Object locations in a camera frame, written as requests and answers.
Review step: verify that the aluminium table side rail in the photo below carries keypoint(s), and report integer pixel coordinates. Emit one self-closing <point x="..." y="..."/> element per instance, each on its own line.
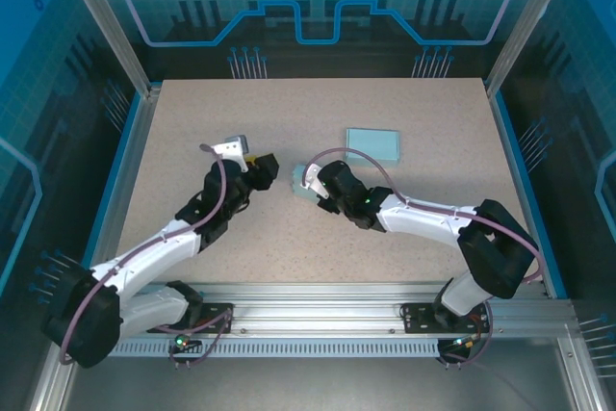
<point x="126" y="180"/>

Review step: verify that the blue table side trim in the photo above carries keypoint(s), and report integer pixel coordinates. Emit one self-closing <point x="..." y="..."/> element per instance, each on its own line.
<point x="110" y="189"/>
<point x="504" y="122"/>

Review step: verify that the light blue paper box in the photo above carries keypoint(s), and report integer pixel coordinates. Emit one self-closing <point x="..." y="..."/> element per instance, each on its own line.
<point x="373" y="146"/>
<point x="297" y="187"/>

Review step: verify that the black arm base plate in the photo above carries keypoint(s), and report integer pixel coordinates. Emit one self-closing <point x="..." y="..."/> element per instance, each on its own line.
<point x="416" y="322"/>
<point x="214" y="307"/>

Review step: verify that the small LED connector board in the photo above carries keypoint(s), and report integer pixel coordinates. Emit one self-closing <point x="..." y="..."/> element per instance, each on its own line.
<point x="462" y="342"/>
<point x="181" y="341"/>

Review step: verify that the aluminium frame post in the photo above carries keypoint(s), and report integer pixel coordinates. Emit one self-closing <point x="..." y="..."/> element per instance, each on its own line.
<point x="527" y="21"/>
<point x="108" y="21"/>

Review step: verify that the aluminium frame leg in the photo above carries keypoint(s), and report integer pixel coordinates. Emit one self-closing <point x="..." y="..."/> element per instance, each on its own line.
<point x="50" y="392"/>
<point x="587" y="389"/>

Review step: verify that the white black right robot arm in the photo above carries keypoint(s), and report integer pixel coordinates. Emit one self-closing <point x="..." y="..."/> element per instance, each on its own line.
<point x="423" y="218"/>

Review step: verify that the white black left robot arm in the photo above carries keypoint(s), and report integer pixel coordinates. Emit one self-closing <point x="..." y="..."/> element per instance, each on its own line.
<point x="154" y="247"/>

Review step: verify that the grey metal lower panel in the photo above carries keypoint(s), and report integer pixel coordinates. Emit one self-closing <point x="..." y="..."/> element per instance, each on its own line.
<point x="313" y="387"/>

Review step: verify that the aluminium frame rail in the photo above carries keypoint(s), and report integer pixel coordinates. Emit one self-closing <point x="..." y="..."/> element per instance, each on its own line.
<point x="313" y="305"/>

